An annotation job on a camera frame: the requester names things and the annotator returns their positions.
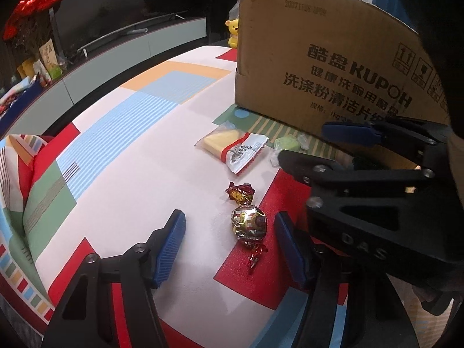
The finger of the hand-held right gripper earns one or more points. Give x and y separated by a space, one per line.
311 168
351 133

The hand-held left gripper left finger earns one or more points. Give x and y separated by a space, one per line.
170 246

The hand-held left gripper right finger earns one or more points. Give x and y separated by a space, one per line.
290 250

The green candy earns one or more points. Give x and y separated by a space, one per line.
286 144

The gold ball candy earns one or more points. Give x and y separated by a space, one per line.
249 223

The brown cardboard box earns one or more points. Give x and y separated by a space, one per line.
290 36

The red white candy packet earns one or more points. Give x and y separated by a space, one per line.
246 152

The clear packet with yellow cake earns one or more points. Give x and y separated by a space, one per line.
217 141

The yellow bear toy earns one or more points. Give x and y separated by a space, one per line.
234 32

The grey television cabinet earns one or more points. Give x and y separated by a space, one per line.
108 54

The grey remote stick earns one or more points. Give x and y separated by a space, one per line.
136 29

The heap of colourful packets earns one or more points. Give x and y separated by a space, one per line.
40 69

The black curved television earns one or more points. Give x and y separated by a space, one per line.
127 0

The red foil balloon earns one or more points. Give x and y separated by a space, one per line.
36 0

